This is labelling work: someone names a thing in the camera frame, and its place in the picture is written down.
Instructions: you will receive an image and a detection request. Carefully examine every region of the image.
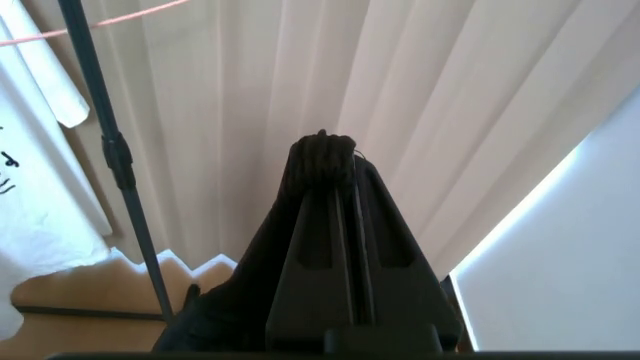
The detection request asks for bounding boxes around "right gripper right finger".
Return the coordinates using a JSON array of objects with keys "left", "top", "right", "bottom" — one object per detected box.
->
[{"left": 352, "top": 155, "right": 464, "bottom": 351}]

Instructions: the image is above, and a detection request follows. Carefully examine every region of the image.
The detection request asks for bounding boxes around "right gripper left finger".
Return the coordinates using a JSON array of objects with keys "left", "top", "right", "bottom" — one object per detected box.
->
[{"left": 264, "top": 187, "right": 357, "bottom": 351}]

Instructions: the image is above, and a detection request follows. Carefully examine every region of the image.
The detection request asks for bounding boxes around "black garment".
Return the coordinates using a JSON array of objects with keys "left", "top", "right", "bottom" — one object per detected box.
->
[{"left": 152, "top": 128, "right": 359, "bottom": 352}]

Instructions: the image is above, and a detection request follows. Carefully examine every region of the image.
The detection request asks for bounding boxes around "white printed T-shirt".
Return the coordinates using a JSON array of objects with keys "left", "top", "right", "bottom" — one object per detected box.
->
[{"left": 0, "top": 0, "right": 114, "bottom": 342}]

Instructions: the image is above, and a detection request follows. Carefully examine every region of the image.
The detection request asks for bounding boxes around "black clothes rack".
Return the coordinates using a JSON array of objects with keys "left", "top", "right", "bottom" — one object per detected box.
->
[{"left": 14, "top": 0, "right": 202, "bottom": 322}]

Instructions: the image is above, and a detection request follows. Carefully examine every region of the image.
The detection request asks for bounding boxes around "pink clothes hanger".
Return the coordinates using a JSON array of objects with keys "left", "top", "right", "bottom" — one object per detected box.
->
[{"left": 0, "top": 0, "right": 192, "bottom": 48}]

